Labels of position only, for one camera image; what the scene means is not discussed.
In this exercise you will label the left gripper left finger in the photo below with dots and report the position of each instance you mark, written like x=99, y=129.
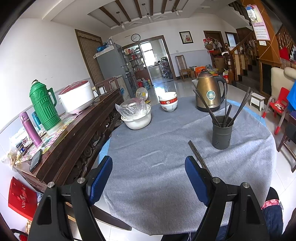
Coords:
x=50, y=221

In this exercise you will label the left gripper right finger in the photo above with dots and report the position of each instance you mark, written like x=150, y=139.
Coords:
x=246, y=221

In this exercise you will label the dark chopstick four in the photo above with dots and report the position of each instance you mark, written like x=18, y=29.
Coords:
x=198, y=156

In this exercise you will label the dark chopstick three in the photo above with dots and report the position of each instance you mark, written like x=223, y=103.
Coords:
x=227, y=116

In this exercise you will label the red gift bag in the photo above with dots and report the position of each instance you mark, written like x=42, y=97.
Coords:
x=22, y=199

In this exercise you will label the black smartphone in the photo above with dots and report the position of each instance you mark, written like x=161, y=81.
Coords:
x=35, y=161

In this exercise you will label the dark wooden sideboard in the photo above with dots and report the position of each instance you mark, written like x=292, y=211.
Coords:
x=73, y=154

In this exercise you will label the purple water bottle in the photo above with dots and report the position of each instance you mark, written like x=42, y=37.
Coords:
x=27, y=124

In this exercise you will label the dark grey utensil holder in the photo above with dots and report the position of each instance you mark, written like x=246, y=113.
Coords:
x=221, y=136

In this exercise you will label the grey tablecloth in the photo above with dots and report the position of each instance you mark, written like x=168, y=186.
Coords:
x=149, y=188

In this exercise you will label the blue water bottle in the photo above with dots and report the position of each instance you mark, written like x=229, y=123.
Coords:
x=37, y=120

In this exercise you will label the green thermos flask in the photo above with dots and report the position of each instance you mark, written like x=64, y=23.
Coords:
x=44, y=103

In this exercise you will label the red plastic child chair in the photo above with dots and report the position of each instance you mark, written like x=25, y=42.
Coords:
x=279, y=106

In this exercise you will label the small white stool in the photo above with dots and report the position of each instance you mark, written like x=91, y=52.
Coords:
x=257, y=100

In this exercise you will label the white rice cooker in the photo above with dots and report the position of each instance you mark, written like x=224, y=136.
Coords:
x=77, y=96

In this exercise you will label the blue cloth on chair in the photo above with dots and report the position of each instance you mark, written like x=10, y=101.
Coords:
x=291, y=97

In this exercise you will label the white pot with plastic bag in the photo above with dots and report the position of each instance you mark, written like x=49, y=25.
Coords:
x=135, y=113

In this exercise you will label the gold electric kettle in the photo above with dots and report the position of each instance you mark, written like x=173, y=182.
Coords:
x=213, y=89

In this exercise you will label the small electric fan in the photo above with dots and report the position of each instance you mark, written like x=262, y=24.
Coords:
x=142, y=93

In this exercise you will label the grey refrigerator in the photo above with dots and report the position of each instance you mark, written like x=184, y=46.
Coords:
x=114, y=62

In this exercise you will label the wooden chair by wall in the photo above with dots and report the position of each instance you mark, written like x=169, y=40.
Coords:
x=183, y=68

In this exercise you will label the wall calendar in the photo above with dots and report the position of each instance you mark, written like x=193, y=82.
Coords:
x=257, y=21

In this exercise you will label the framed wall picture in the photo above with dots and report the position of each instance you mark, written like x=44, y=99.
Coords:
x=186, y=37

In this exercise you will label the round wall clock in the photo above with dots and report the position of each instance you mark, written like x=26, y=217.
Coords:
x=135, y=37

